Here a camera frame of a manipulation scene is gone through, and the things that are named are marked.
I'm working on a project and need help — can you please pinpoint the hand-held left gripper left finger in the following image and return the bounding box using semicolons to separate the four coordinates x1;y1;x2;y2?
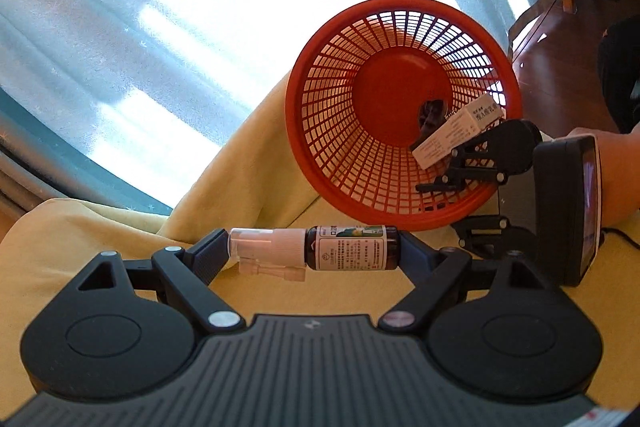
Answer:
75;228;246;333

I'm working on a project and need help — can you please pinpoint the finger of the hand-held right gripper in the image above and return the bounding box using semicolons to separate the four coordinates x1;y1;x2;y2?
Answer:
416;126;512;195
450;214;538;259

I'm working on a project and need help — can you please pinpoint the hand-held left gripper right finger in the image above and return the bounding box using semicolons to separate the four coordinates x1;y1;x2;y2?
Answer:
377;232;556;333

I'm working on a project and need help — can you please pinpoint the long white box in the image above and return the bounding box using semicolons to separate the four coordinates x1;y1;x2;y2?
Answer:
411;94;505;168

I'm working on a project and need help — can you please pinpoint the brown spray bottle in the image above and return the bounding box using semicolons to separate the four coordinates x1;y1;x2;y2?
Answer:
229;224;401;283

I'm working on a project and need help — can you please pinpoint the black wrapper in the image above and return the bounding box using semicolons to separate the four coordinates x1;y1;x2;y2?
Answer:
412;99;451;148

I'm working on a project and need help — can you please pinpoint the red plastic mesh basket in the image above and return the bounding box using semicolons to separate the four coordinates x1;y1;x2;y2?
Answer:
285;0;523;233

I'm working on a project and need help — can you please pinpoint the person's right hand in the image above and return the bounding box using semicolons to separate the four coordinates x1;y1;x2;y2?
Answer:
567;127;640;229

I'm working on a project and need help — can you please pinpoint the yellow sofa cover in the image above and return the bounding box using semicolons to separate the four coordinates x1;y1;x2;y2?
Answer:
0;69;640;418

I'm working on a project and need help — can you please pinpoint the person's dark clothing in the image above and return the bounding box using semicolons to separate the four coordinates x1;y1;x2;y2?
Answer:
597;14;640;134

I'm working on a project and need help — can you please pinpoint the grey curtain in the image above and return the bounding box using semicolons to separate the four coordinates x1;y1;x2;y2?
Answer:
0;112;56;228

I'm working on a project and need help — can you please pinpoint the light blue starred curtain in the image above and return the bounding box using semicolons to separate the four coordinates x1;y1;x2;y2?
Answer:
0;0;566;218

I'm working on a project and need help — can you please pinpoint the black cable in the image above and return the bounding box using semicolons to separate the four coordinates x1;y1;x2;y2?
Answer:
600;228;640;253

